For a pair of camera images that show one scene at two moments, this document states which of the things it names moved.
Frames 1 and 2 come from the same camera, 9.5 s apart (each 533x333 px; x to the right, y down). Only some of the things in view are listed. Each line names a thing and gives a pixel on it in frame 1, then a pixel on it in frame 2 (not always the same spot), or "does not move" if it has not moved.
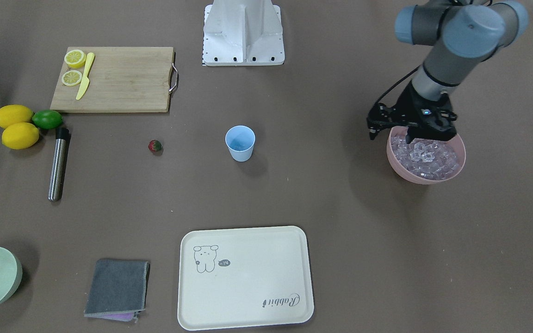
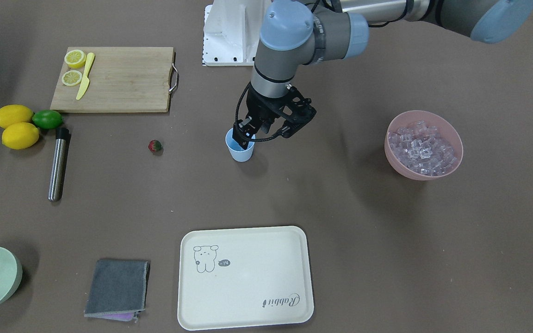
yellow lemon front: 20,135 does not move
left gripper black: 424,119 -> 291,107
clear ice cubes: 429,159 does not move
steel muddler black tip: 57,169 does not move
